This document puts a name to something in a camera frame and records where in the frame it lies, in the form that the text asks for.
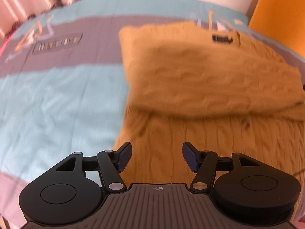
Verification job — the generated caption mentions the mustard cable-knit cardigan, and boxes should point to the mustard cable-knit cardigan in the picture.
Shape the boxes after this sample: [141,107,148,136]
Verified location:
[112,20,305,184]

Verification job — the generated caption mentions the teal and grey bed sheet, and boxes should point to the teal and grey bed sheet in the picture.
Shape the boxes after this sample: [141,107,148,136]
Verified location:
[1,0,304,228]

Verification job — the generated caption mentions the orange headboard panel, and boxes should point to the orange headboard panel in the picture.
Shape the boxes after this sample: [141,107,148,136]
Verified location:
[249,0,304,57]

